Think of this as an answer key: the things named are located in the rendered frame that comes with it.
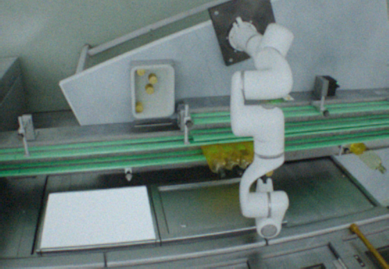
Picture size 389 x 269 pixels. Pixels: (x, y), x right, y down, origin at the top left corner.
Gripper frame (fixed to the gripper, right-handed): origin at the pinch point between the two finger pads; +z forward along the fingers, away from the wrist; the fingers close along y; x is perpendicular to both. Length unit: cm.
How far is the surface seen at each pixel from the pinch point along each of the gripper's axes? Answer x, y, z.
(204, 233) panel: 19.2, -13.1, -15.7
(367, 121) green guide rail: -57, 10, 42
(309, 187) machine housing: -26.3, -14.7, 20.3
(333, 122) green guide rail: -38, 9, 40
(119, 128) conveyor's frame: 57, 6, 25
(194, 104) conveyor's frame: 26.6, 16.7, 30.9
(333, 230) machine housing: -29.1, -14.1, -10.6
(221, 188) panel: 13.0, -12.2, 12.6
